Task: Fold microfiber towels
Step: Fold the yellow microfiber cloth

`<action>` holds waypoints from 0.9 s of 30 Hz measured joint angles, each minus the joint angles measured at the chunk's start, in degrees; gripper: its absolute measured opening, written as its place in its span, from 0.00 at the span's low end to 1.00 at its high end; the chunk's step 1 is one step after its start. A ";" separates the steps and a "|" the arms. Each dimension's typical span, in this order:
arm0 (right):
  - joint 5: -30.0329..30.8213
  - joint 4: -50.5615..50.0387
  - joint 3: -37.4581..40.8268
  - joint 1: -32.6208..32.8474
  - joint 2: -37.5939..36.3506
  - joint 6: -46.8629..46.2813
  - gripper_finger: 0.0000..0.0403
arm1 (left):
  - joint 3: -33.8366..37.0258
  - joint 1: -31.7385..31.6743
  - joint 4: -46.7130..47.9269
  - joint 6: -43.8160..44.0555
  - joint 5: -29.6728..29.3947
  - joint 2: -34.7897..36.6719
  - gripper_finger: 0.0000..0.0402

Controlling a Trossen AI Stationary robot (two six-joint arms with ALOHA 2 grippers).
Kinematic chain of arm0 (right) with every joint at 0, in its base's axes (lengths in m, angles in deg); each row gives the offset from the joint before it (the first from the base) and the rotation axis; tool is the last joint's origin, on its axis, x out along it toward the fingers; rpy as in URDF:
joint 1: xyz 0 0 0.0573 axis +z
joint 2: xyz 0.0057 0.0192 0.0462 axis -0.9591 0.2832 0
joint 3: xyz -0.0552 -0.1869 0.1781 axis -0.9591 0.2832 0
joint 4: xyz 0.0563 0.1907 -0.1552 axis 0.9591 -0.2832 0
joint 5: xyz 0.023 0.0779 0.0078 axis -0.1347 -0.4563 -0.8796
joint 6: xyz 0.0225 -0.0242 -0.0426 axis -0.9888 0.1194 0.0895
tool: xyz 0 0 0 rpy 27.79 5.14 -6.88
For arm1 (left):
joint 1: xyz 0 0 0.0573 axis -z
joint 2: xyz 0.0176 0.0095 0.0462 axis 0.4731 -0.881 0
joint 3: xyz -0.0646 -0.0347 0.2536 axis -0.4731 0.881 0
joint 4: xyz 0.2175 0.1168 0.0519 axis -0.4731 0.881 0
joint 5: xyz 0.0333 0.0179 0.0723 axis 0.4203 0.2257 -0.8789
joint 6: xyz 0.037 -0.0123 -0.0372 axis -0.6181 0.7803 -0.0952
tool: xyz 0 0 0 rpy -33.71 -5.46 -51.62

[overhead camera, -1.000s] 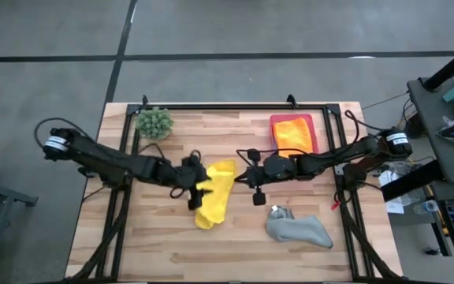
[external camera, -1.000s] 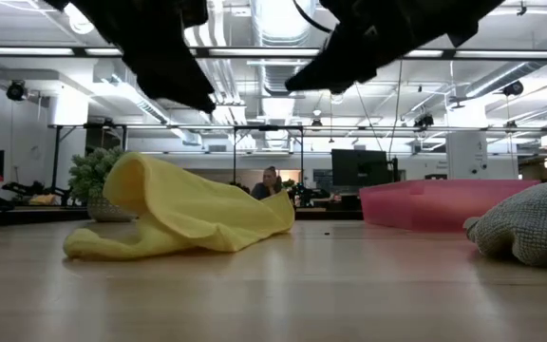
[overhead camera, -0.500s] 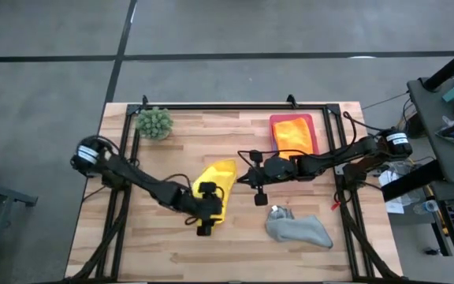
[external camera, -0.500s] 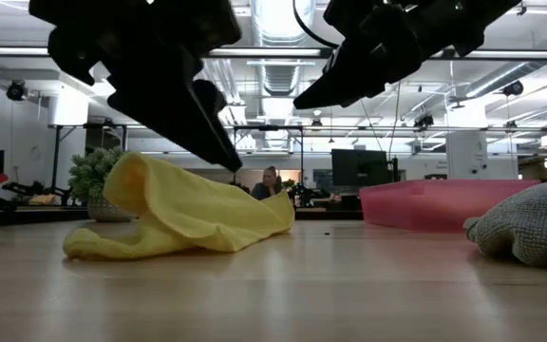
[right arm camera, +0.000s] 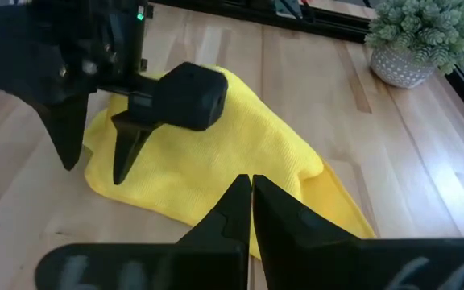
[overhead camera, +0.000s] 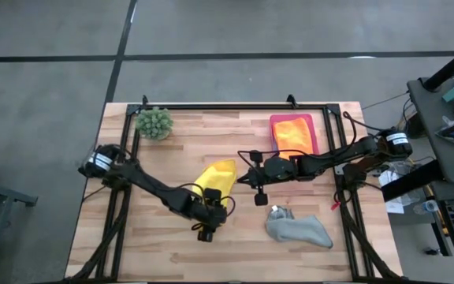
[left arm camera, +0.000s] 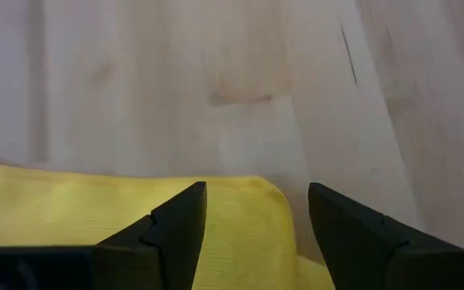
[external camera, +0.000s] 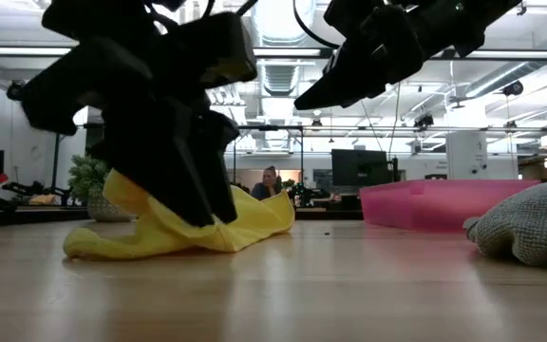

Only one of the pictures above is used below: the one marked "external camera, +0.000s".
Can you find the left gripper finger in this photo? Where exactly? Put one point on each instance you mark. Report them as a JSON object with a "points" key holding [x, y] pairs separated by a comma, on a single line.
{"points": [[159, 161], [219, 166]]}

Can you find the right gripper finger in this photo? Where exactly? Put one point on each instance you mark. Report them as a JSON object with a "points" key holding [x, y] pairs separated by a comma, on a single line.
{"points": [[345, 81]]}

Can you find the yellow microfiber towel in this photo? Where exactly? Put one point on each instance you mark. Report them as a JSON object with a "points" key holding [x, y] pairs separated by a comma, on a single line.
{"points": [[254, 218]]}

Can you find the grey microfiber towel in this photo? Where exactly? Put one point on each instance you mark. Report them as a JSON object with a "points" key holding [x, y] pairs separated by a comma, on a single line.
{"points": [[530, 223]]}

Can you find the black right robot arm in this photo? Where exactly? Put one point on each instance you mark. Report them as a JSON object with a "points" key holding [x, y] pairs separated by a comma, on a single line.
{"points": [[468, 19]]}

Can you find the black background robot arm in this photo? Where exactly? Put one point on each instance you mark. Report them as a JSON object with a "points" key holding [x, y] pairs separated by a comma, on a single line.
{"points": [[31, 189], [309, 194]]}

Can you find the person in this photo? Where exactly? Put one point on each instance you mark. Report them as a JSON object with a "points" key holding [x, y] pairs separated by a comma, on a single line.
{"points": [[268, 183]]}

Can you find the potted green plant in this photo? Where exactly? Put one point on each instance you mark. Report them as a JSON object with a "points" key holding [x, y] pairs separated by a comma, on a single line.
{"points": [[86, 178]]}

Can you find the large black computer monitor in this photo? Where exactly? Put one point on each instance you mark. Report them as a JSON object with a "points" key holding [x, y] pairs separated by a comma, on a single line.
{"points": [[359, 166]]}

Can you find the white cylindrical machine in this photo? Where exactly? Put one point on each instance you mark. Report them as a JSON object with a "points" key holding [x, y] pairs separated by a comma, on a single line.
{"points": [[465, 152]]}

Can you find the pink plastic bin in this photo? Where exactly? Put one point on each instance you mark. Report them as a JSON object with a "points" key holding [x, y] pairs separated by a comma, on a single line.
{"points": [[444, 204]]}

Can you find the black ceiling camera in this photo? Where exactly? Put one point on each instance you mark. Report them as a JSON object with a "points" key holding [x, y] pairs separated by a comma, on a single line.
{"points": [[13, 90], [423, 121], [513, 88]]}

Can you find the black background test frame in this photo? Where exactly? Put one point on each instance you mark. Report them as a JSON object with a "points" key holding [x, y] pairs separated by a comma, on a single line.
{"points": [[55, 161]]}

